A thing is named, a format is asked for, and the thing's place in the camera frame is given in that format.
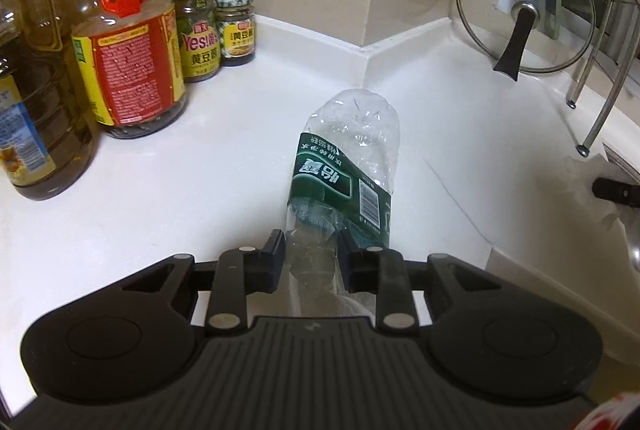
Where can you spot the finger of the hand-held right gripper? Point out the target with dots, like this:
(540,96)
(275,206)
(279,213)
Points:
(617,190)

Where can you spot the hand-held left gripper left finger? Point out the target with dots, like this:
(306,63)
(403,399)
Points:
(275,260)

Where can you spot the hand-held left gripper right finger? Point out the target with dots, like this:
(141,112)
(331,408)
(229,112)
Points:
(347,260)

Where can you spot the crushed clear water bottle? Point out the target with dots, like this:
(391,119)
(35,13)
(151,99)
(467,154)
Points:
(345,150)

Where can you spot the glass pot lid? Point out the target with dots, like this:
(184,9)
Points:
(515,45)

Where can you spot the red white cloth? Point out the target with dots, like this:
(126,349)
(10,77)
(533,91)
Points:
(607,415)

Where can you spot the checkered lid sauce jar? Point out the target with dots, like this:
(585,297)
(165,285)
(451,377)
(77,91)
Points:
(235,35)

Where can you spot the black lid sauce jar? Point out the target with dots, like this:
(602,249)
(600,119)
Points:
(197,45)

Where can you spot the blue label oil bottle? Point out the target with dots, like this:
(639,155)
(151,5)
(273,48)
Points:
(35,135)

